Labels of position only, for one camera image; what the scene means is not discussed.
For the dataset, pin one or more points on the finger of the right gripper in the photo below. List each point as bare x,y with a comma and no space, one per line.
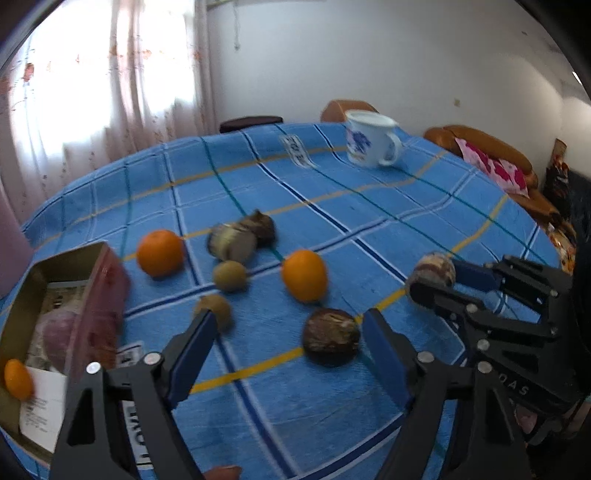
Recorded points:
532,284
475,320

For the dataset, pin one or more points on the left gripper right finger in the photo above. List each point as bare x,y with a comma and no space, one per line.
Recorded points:
485,443

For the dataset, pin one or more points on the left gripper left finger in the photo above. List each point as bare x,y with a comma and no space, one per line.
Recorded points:
93,442

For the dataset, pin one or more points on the dark mottled bulb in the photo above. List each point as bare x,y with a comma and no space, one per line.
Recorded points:
331,337

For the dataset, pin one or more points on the purple round fruit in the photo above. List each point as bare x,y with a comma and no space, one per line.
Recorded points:
56,335

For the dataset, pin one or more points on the brown kiwi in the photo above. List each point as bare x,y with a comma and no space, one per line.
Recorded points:
230,276
218,306

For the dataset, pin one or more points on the paper sheet in tin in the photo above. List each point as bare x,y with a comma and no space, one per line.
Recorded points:
41,416

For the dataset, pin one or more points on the small orange in tin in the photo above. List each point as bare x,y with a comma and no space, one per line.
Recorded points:
18,380

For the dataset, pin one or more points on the pink floral cushion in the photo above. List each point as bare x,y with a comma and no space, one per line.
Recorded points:
504,174

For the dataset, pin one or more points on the pink metal tin box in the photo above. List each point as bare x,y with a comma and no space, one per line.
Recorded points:
89,280

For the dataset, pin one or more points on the blue plaid tablecloth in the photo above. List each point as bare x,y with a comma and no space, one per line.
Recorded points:
259,403

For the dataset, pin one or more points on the brown leather sofa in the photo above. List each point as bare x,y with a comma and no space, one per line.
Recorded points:
537,206

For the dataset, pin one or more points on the white floral mug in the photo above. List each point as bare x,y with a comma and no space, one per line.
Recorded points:
371,140

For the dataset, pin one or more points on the brown leather armchair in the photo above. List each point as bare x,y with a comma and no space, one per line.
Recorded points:
335,111

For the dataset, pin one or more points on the pink plastic pitcher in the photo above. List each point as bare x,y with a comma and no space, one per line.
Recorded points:
15,250

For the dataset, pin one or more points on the dark round stool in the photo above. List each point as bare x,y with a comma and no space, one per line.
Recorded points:
241,123

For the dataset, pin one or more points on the pink sheer curtain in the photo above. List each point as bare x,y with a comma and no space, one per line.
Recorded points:
97,81

